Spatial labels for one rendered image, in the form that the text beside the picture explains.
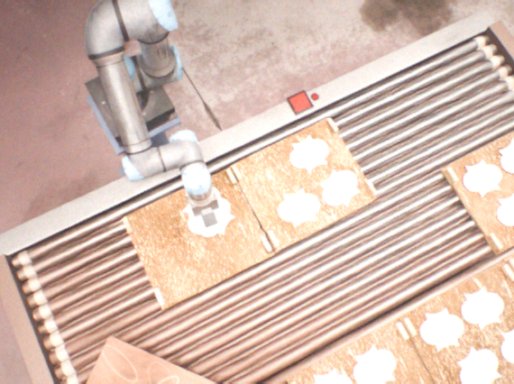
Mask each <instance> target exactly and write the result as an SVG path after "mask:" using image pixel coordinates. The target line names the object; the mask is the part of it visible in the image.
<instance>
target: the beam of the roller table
mask: <svg viewBox="0 0 514 384"><path fill-rule="evenodd" d="M493 23H494V21H493V20H492V19H491V17H490V16H489V14H488V13H487V12H486V9H482V10H481V11H479V13H477V14H472V15H470V16H468V17H466V18H464V19H462V20H461V21H457V22H455V23H454V24H452V25H450V26H448V27H445V28H443V29H441V30H439V31H437V32H433V33H430V34H429V35H427V37H425V38H423V39H420V40H417V41H414V42H412V43H410V44H408V45H406V46H403V47H401V48H399V50H395V51H393V52H391V53H389V54H387V55H385V56H382V57H380V58H378V59H375V60H373V61H372V62H370V63H368V64H366V65H363V66H361V67H359V68H357V69H354V70H352V71H349V72H347V73H344V75H342V76H341V77H339V78H335V79H332V80H330V81H328V82H326V83H325V84H322V85H319V86H317V87H316V88H314V89H312V90H309V91H307V92H306V94H307V96H309V98H310V100H311V102H312V104H313V105H314V108H312V109H310V110H307V111H305V113H303V114H300V115H298V116H295V115H294V114H293V111H292V109H291V108H290V106H289V104H288V102H285V103H281V104H279V105H276V106H274V107H273V108H270V109H267V110H265V111H263V113H261V114H257V115H255V116H253V117H251V118H249V119H247V120H244V121H242V122H240V123H237V124H236V125H235V126H232V127H230V128H227V129H225V130H223V131H222V132H219V133H216V134H213V135H211V136H209V138H206V139H205V140H203V141H200V142H198V143H199V145H200V146H199V147H200V150H201V153H202V156H203V159H204V162H205V164H206V165H209V164H212V163H214V162H216V160H219V159H222V158H223V157H225V156H227V155H230V154H232V153H235V152H237V151H239V150H241V149H242V148H243V147H247V146H249V145H251V144H253V143H255V142H257V141H260V140H262V139H265V138H267V136H269V135H272V134H274V133H276V132H278V131H280V130H284V129H286V128H288V127H290V126H291V125H293V124H294V123H297V122H299V121H302V120H304V119H306V118H308V117H310V116H312V115H314V114H318V113H320V111H323V110H325V109H327V108H328V107H330V106H332V105H337V104H339V103H341V102H343V101H344V100H347V98H349V97H351V96H355V95H357V94H360V93H362V92H363V91H365V90H367V89H369V88H373V87H374V86H376V85H378V84H380V83H381V82H383V81H386V80H388V79H391V78H394V77H396V76H398V75H400V73H402V72H404V71H406V70H409V69H413V68H414V67H416V66H418V65H420V64H423V63H426V62H427V61H428V60H430V59H432V58H435V57H437V56H439V55H441V54H444V53H446V52H448V51H450V50H453V49H454V48H455V47H457V46H459V45H463V44H465V43H466V42H468V41H470V40H471V39H474V38H476V37H479V35H480V37H481V35H482V34H483V32H484V31H486V30H487V28H488V27H489V26H490V25H492V24H493ZM313 93H317V94H318V95H319V98H318V100H317V101H313V100H312V98H311V95H312V94H313ZM179 178H181V175H180V172H179V169H173V170H169V171H166V172H162V173H160V175H156V176H152V177H149V178H146V179H140V180H136V181H130V180H129V179H128V178H127V177H126V176H125V177H123V178H119V179H117V180H115V181H113V182H111V183H109V184H106V185H103V186H102V187H101V188H99V189H97V190H94V191H91V192H89V193H87V194H85V195H84V196H81V197H77V198H75V200H73V201H71V202H68V203H67V204H64V205H62V206H59V207H56V208H54V209H52V210H50V211H48V213H46V214H43V215H40V216H37V217H35V218H33V219H31V220H29V221H27V222H25V223H22V224H21V225H18V226H16V227H15V228H13V229H10V230H7V231H5V232H3V233H0V255H3V254H5V255H8V256H11V257H14V256H16V255H18V253H21V252H23V251H26V250H27V251H28V250H30V248H33V247H35V246H37V245H39V244H41V243H43V242H47V241H48V240H51V239H53V238H55V237H57V235H60V234H62V233H65V232H67V231H69V230H72V229H74V228H76V227H78V226H80V225H81V224H83V223H86V222H88V221H90V220H92V219H94V218H97V217H99V216H100V215H104V214H106V213H109V211H111V210H113V209H115V208H117V207H118V206H123V205H125V204H127V203H129V202H131V201H133V200H135V198H137V197H141V196H143V195H145V194H148V193H150V192H152V191H153V190H155V189H159V188H161V187H162V186H164V185H166V184H168V183H170V182H172V181H174V180H177V179H179Z"/></svg>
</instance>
